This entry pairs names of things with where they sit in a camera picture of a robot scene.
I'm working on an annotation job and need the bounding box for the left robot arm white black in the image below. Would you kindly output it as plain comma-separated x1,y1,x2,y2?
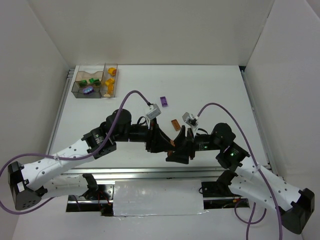
7,109,175,211

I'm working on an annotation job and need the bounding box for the small green lego brick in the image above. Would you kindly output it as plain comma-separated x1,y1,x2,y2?
89,78,100,84

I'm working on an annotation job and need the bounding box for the orange lego brick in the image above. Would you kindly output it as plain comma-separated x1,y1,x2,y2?
107,67,117,76

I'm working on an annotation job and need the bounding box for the purple lego plate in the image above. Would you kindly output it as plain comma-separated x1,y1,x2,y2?
160,96,168,108

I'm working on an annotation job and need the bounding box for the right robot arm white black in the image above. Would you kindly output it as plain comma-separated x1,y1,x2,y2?
165,123,315,235

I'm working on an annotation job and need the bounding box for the brown lego tile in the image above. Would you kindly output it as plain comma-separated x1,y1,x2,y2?
171,119,181,131

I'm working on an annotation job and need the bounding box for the green curved lego brick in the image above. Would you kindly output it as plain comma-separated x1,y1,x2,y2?
78,79,88,88

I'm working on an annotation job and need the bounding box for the purple round lego piece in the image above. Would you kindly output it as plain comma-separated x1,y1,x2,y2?
82,86,95,95

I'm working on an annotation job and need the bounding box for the white foam cover board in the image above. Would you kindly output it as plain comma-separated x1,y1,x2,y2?
113,179,205,217

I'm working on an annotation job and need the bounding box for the grey tinted container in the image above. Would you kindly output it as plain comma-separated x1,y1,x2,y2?
71,82,102,99

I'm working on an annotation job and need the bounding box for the small tan lego piece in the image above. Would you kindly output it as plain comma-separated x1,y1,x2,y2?
103,92,113,98

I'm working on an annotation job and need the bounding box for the yellow green lego stack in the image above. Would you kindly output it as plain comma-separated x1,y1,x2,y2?
107,84,114,95

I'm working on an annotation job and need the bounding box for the clear tall container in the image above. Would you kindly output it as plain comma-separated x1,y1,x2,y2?
100,63,119,98

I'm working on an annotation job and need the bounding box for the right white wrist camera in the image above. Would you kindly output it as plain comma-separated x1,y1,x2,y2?
182,112,199,136

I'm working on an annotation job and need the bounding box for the aluminium front rail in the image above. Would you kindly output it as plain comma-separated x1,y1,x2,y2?
59,166,273,181

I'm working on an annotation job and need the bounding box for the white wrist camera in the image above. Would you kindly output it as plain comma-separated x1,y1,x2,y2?
144,103,162,121
182,112,199,136

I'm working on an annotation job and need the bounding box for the yellow lego brick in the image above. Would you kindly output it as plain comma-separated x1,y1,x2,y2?
105,78,115,86

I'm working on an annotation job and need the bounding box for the brown lego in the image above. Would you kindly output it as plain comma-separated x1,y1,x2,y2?
167,139,176,155

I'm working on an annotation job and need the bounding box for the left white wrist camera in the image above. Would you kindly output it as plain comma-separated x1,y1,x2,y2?
144,103,162,121

